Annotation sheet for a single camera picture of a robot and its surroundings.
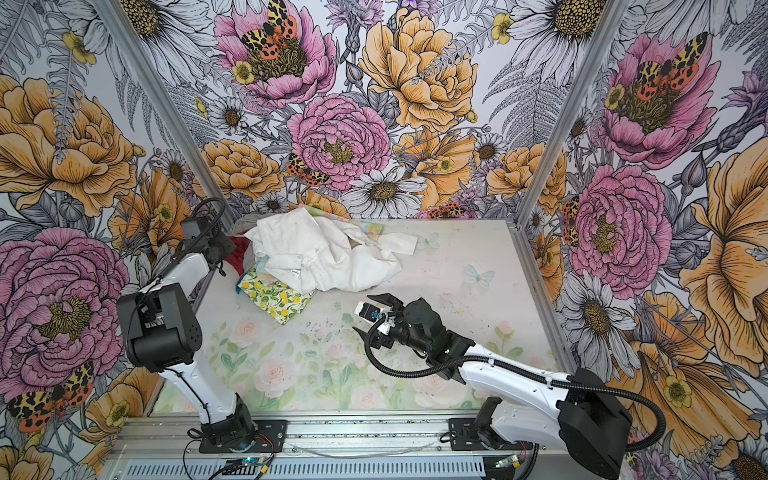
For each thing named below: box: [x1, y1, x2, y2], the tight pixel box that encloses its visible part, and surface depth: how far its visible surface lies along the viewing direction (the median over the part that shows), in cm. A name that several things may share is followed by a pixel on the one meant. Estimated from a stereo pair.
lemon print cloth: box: [238, 268, 314, 325], surface depth 96 cm
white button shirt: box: [244, 208, 418, 293], surface depth 101 cm
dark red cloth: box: [224, 236, 250, 276], surface depth 101 cm
